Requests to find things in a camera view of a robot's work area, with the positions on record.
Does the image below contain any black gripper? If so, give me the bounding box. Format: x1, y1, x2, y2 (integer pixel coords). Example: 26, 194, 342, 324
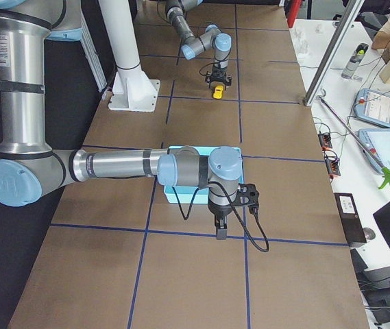
208, 201, 231, 240
205, 62, 232, 89

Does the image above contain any yellow beetle toy car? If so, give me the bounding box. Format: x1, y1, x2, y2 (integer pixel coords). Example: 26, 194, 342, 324
212, 84, 226, 99

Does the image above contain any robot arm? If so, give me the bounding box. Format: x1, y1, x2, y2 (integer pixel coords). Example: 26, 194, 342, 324
0, 1, 244, 239
165, 0, 232, 88

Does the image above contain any light blue plastic bin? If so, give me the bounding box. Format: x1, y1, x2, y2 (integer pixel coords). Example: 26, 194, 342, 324
158, 145, 243, 204

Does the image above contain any metal rod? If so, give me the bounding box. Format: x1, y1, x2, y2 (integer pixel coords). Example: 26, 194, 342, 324
317, 96, 388, 173

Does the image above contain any orange black connector board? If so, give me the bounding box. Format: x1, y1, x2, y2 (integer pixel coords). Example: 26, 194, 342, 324
318, 132, 332, 151

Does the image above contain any black rectangular box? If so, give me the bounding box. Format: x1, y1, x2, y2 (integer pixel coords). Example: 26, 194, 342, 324
334, 193, 367, 247

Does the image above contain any clear water bottle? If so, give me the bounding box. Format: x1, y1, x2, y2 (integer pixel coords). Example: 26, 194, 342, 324
341, 43, 369, 79

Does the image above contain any upper teach pendant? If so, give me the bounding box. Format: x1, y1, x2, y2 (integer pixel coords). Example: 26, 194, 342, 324
353, 88, 390, 128

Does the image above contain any teach pendant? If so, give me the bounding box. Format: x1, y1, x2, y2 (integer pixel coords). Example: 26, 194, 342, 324
353, 88, 390, 128
358, 128, 390, 170

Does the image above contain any lower teach pendant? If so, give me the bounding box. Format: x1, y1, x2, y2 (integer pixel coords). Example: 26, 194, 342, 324
358, 128, 390, 170

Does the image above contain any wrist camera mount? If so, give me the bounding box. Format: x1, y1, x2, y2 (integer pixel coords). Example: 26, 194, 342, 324
234, 183, 259, 208

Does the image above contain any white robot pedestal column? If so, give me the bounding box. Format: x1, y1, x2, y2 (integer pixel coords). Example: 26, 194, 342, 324
99, 0, 160, 112

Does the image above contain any aluminium frame post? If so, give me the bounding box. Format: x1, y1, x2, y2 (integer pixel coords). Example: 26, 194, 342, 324
303, 0, 365, 107

